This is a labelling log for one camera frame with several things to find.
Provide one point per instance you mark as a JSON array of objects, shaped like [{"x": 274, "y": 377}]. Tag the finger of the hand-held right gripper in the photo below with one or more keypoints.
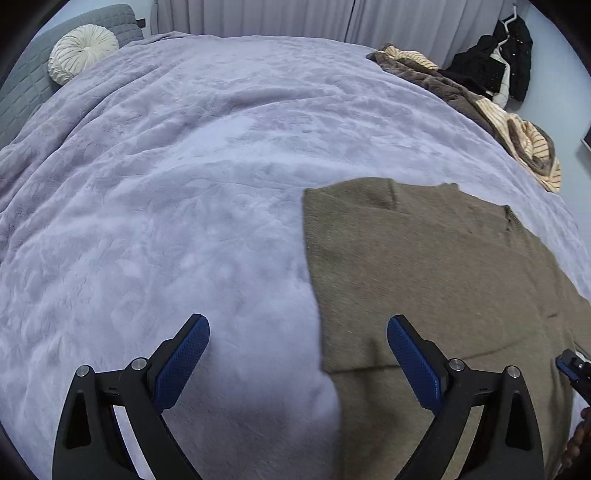
[{"x": 575, "y": 369}]

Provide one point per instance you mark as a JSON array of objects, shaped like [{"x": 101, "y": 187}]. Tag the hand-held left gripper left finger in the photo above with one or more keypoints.
[{"x": 178, "y": 364}]

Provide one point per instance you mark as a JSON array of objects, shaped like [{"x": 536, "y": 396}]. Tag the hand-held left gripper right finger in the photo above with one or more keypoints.
[{"x": 415, "y": 364}]

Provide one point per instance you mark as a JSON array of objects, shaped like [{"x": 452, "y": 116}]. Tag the olive brown knitted sweater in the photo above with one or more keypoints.
[{"x": 438, "y": 277}]

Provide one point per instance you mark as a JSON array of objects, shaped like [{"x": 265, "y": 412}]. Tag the person's right hand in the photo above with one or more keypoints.
[{"x": 579, "y": 438}]

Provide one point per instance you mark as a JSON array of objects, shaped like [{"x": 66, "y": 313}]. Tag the lavender plush blanket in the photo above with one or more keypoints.
[{"x": 161, "y": 207}]

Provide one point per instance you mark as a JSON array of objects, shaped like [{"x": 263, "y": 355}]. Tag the brown and striped fleece blanket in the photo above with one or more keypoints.
[{"x": 517, "y": 124}]

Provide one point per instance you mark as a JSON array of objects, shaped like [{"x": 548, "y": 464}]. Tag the black jacket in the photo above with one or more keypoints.
[{"x": 485, "y": 64}]

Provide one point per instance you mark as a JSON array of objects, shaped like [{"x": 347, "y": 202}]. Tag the grey quilted headboard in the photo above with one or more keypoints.
[{"x": 27, "y": 78}]

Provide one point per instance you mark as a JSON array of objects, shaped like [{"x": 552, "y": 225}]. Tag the white round pleated pillow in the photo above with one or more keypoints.
[{"x": 83, "y": 53}]

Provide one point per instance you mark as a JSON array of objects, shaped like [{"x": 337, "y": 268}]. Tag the light grey curtains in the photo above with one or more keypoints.
[{"x": 277, "y": 18}]

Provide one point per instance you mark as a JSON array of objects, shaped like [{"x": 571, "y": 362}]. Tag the wall-mounted monitor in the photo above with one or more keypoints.
[{"x": 587, "y": 139}]

